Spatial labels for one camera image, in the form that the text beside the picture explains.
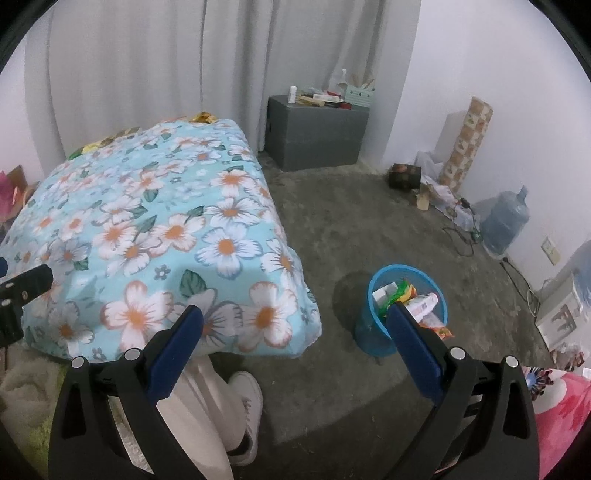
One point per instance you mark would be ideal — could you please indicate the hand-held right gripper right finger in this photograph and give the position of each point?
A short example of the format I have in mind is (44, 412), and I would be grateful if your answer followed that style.
(415, 357)

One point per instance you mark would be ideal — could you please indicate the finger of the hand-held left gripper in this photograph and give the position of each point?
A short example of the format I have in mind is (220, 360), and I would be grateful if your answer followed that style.
(30, 279)

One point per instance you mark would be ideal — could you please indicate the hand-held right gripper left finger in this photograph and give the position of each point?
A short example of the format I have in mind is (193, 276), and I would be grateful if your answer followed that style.
(178, 355)

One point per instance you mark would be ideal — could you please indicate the blue mesh wastebasket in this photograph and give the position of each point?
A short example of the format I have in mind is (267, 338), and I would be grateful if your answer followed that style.
(371, 332)

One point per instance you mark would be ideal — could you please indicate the white tube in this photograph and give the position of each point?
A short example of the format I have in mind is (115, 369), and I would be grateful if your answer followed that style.
(422, 304)

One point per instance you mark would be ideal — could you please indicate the green snack wrapper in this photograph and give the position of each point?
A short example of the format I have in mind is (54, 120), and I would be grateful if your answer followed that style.
(395, 301)

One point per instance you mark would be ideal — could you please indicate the person's trouser leg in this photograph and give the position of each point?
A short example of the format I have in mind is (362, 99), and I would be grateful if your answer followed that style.
(203, 415)

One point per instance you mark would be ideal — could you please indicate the white shoe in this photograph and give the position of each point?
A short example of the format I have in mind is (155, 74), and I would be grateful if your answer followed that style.
(247, 401)

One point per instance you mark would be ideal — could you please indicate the pink paper bag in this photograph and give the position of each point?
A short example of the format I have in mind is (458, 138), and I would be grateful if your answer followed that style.
(14, 194)

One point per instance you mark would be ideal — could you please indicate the fluffy cream rug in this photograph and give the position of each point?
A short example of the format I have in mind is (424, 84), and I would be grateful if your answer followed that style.
(23, 392)

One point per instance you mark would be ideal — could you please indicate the small green packet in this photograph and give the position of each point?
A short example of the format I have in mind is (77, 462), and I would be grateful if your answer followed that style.
(76, 153)

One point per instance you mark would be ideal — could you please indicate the yellow gold packet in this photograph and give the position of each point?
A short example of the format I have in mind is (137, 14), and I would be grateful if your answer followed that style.
(92, 147)

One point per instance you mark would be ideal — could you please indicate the floral light blue bed cover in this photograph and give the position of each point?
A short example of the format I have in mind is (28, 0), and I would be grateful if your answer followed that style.
(184, 207)

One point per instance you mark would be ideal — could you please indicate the white appliance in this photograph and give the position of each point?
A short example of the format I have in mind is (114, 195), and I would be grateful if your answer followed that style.
(558, 314)

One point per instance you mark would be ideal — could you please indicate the small plastic bag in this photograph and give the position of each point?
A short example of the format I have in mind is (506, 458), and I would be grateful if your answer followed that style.
(570, 356)

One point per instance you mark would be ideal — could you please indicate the pink blanket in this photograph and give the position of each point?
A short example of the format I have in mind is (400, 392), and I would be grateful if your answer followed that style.
(565, 415)

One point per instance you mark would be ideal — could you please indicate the blue water jug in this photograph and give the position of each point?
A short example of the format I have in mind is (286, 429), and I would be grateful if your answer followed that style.
(505, 221)

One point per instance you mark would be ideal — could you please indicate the crumpled plastic sheet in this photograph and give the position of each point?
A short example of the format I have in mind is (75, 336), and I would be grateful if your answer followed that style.
(441, 196)

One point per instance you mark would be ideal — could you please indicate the dark brown box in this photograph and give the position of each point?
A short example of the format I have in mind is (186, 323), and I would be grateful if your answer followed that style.
(404, 177)

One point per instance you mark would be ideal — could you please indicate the patterned paper roll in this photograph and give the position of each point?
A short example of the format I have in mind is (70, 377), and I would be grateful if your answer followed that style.
(466, 143)

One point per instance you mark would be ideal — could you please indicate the small yellow packet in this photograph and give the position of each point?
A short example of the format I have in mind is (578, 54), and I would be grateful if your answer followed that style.
(204, 118)

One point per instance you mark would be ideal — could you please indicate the grey cabinet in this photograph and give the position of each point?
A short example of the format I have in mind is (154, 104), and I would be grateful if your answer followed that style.
(318, 138)

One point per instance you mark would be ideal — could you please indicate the white curtain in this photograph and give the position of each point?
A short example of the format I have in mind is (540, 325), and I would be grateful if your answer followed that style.
(138, 60)

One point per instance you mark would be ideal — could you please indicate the pale green box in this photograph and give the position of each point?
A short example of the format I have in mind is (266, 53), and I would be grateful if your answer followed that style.
(360, 96)

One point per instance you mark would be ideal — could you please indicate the small white bottle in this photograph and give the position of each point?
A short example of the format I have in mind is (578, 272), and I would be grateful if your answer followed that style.
(292, 95)

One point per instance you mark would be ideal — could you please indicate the wall socket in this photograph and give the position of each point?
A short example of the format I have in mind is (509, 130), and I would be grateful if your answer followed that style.
(551, 250)

